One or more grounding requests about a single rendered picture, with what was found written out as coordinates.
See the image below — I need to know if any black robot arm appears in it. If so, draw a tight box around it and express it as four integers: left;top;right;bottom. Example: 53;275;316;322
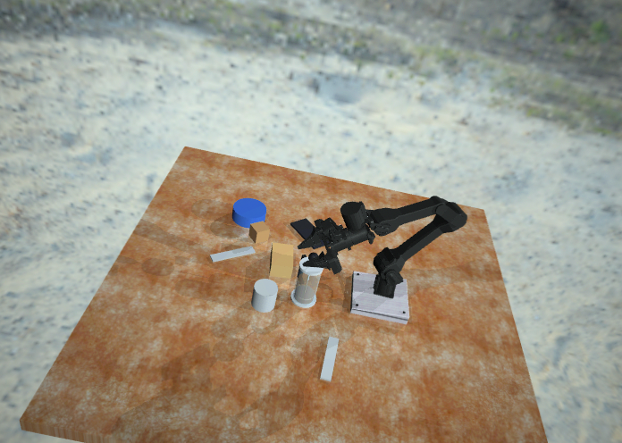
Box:
320;196;467;298

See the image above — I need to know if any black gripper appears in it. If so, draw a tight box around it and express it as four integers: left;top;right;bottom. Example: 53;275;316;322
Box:
298;219;354;274

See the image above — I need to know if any glass french press with black knob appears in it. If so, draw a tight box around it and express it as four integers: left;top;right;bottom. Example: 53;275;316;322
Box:
290;253;324;308

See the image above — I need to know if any grey cylinder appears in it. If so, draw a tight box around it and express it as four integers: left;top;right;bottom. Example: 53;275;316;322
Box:
251;279;278;313

